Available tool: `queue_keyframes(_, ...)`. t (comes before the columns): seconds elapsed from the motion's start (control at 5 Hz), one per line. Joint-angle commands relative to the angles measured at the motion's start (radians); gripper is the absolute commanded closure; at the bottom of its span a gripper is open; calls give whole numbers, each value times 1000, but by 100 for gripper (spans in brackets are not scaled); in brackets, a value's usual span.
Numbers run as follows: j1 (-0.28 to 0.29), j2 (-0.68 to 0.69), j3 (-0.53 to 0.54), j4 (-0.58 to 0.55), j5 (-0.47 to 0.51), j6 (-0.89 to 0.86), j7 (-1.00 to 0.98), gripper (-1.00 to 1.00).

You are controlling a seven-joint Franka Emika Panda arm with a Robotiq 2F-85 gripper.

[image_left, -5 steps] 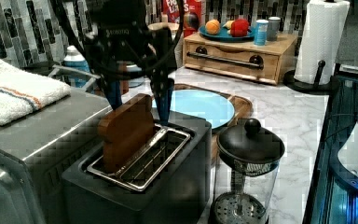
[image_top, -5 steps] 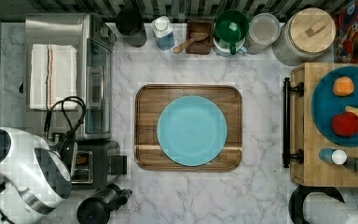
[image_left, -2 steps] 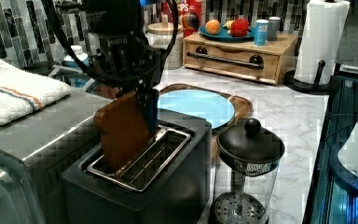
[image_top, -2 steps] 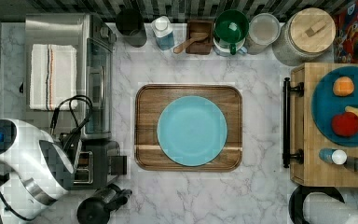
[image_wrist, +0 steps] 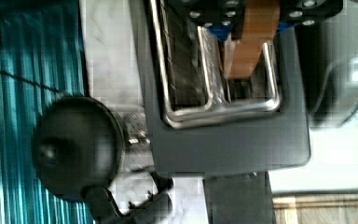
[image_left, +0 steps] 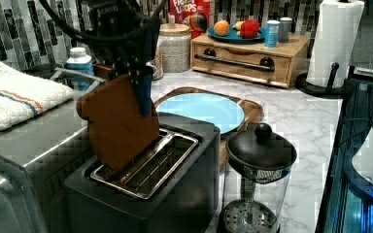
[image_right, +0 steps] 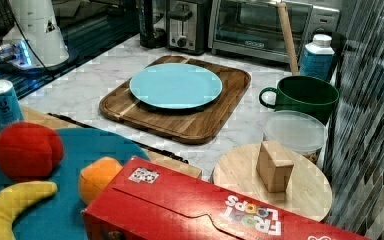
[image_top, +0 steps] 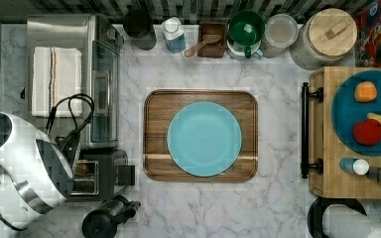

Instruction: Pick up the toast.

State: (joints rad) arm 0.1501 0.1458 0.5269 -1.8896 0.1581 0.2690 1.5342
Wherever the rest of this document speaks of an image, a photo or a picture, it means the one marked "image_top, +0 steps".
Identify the glass jar with plastic lid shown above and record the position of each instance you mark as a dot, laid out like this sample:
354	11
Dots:
280	32

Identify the wooden serving tray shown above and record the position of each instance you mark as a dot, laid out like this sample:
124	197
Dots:
160	108

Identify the dark teal fruit plate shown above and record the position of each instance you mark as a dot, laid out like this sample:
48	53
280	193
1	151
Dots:
346	111

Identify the large jar wooden lid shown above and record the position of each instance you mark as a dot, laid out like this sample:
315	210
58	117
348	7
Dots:
325	38

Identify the black silver toaster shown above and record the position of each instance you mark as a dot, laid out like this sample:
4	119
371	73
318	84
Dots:
110	174

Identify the stainless toaster oven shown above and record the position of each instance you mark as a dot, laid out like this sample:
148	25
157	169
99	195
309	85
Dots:
99	43

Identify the black round container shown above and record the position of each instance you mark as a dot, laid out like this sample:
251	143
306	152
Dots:
138	25

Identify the white paper towel roll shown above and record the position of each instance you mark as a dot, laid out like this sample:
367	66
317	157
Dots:
340	221

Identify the brown wooden utensil holder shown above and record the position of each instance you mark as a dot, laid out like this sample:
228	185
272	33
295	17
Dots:
214	32

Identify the red apple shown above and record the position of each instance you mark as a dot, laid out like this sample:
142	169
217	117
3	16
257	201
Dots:
367	132

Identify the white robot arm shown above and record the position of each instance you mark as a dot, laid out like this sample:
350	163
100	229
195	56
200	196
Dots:
35	176

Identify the wooden bread box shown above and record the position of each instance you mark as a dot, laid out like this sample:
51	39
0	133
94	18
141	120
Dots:
321	147

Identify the blue bottle white cap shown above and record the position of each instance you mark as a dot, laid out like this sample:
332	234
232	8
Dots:
173	32

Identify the brown toast slice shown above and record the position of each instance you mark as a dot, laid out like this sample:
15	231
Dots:
82	169

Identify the colourful cereal box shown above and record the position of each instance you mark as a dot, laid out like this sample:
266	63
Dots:
368	44

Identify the wooden spoon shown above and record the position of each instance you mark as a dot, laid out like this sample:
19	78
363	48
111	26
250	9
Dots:
201	44

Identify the black paper towel holder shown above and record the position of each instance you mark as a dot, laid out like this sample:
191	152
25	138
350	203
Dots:
318	208

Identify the light blue mug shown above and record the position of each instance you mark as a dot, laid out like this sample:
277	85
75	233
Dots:
238	55

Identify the blue salt shaker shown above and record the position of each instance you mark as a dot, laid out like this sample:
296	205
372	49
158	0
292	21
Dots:
354	166

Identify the light blue plate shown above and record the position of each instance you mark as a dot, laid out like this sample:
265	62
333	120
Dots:
204	139

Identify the orange fruit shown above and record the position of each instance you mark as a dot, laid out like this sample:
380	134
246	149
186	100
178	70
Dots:
365	92

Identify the green mug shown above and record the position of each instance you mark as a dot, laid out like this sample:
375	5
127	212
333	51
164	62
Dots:
245	30

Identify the white striped folded towel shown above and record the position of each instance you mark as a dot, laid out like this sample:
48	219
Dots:
57	74

